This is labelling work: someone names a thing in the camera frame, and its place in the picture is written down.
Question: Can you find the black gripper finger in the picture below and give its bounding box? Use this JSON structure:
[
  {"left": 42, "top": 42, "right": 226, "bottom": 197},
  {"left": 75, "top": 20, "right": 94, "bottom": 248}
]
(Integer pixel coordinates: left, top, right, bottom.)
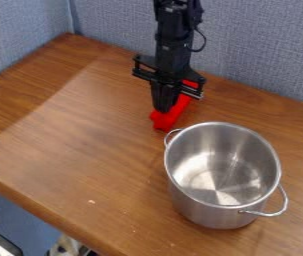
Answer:
[
  {"left": 166, "top": 84, "right": 182, "bottom": 112},
  {"left": 150, "top": 81, "right": 166, "bottom": 112}
]

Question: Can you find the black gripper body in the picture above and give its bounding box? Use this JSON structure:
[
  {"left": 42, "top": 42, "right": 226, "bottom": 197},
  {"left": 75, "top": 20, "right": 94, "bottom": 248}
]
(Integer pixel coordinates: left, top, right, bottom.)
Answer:
[{"left": 132, "top": 33, "right": 206, "bottom": 99}]

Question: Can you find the red plastic block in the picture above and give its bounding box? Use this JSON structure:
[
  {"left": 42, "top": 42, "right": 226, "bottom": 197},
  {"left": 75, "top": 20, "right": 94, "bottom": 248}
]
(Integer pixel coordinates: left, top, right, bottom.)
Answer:
[{"left": 150, "top": 83, "right": 191, "bottom": 132}]

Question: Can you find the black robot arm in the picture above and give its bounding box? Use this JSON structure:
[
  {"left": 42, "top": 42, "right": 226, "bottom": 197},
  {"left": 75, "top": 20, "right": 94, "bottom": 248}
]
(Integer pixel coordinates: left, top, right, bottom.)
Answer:
[{"left": 132, "top": 0, "right": 207, "bottom": 113}]

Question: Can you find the stainless steel pot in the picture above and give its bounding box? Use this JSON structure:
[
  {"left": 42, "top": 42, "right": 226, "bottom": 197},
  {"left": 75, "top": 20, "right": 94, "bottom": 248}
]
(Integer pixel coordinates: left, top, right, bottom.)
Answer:
[{"left": 163, "top": 121, "right": 289, "bottom": 229}]

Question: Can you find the pale object under table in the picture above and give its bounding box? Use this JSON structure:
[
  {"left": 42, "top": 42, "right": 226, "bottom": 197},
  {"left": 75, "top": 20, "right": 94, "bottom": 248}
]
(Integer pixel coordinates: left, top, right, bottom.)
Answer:
[{"left": 44, "top": 235, "right": 99, "bottom": 256}]

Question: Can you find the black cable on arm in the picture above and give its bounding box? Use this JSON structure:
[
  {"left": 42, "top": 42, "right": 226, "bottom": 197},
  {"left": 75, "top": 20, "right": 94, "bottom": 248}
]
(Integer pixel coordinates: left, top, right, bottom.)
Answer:
[{"left": 186, "top": 28, "right": 209, "bottom": 53}]

